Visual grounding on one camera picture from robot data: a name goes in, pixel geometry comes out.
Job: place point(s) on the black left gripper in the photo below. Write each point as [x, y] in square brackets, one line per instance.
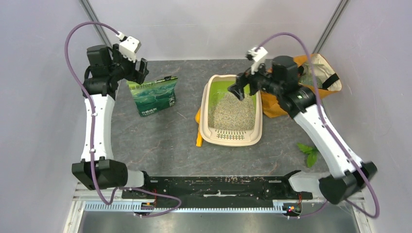
[135, 75]

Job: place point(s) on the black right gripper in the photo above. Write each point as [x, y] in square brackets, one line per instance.
[242, 79]

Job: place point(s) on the green cat litter bag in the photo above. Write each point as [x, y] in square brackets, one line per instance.
[152, 97]

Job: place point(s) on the yellow plastic scoop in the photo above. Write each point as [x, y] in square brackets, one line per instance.
[199, 139]

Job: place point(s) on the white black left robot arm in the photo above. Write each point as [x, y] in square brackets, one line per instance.
[107, 66]

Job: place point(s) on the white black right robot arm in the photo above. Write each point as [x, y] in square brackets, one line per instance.
[348, 172]

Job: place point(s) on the beige green litter box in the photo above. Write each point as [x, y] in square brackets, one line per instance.
[225, 120]

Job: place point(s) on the green melon in bag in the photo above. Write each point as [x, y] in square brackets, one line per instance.
[308, 80]

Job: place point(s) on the orange tote bag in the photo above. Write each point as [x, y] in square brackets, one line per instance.
[327, 80]

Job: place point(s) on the white radish with leaves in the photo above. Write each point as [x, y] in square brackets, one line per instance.
[311, 152]

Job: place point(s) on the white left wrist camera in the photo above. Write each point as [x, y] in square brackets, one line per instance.
[128, 46]

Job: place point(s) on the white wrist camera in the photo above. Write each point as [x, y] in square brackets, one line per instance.
[257, 56]
[128, 46]

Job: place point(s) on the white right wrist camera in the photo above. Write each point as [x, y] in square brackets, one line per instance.
[257, 56]

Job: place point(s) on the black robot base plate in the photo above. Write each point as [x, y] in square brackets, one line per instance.
[217, 191]

